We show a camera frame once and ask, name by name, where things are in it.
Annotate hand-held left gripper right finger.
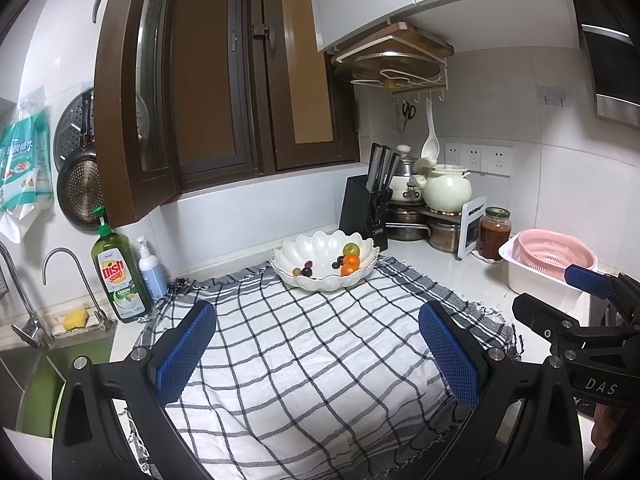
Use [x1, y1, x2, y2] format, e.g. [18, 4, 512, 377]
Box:
[419, 301, 583, 480]

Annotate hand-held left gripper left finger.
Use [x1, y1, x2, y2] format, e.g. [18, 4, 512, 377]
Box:
[51, 300, 218, 480]

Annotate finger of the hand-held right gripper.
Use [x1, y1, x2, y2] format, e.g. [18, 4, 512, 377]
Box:
[512, 294, 586, 356]
[565, 264, 640, 323]

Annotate white scalloped bowl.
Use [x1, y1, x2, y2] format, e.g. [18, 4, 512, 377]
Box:
[270, 230, 380, 292]

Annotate person's right hand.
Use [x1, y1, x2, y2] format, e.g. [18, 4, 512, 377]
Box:
[592, 402, 621, 446]

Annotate pink colander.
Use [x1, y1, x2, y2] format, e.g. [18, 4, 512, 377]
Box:
[515, 229, 598, 278]

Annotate blue pump soap bottle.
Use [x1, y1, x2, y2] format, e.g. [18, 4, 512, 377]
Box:
[137, 236, 168, 302]

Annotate thin curved faucet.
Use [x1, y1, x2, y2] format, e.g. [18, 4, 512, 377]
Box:
[42, 247, 117, 333]

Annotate glass jar of red sauce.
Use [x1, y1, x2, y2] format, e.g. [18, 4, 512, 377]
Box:
[477, 206, 512, 262]

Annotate green dish soap bottle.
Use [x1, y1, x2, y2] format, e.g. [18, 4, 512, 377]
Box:
[91, 207, 153, 323]

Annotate white plastic stand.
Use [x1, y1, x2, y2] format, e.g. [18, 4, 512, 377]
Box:
[456, 195, 488, 260]

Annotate black white checkered cloth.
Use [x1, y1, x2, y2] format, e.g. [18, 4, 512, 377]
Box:
[122, 255, 523, 480]

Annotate green plastic basin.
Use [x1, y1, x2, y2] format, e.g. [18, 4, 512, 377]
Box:
[50, 380, 68, 436]

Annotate cream ceramic pot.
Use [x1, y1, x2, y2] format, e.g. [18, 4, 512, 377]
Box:
[415, 157, 473, 212]

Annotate steel sink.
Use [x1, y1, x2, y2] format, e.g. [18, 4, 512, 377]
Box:
[0, 335, 116, 438]

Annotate black knife block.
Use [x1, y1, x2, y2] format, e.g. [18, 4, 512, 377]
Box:
[339, 176, 390, 252]

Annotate white lidded pot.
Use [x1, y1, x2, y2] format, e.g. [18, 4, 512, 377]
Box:
[389, 144, 426, 204]

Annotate hanging strainer pans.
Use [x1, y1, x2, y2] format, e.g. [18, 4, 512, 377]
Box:
[56, 147, 106, 233]

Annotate white ladle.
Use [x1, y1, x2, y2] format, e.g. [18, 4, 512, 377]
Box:
[420, 102, 440, 160]

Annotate black range hood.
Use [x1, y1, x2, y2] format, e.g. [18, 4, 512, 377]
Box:
[570, 0, 640, 128]

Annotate teal white plastic bag pack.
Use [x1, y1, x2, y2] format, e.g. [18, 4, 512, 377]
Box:
[0, 87, 55, 243]

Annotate brown open window sash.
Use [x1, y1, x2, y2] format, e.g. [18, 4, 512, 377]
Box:
[95, 0, 186, 228]

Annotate steel steamer plate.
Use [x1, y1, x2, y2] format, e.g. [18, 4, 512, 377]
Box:
[53, 87, 98, 173]

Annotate round wooden board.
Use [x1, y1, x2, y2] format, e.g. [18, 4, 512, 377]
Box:
[334, 50, 441, 92]

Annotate square wooden cutting board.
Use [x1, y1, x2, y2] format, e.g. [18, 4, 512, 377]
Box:
[332, 21, 455, 68]

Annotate clear wall hook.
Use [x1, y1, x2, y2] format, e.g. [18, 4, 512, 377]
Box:
[537, 85, 572, 107]

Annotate steel handled knife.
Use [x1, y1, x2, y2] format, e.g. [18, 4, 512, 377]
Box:
[384, 152, 401, 196]
[367, 142, 383, 193]
[376, 146, 392, 196]

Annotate brown window frame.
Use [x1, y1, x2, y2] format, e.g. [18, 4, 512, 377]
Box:
[170, 0, 361, 193]

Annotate white wire rack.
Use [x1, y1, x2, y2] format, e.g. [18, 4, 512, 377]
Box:
[330, 40, 448, 103]

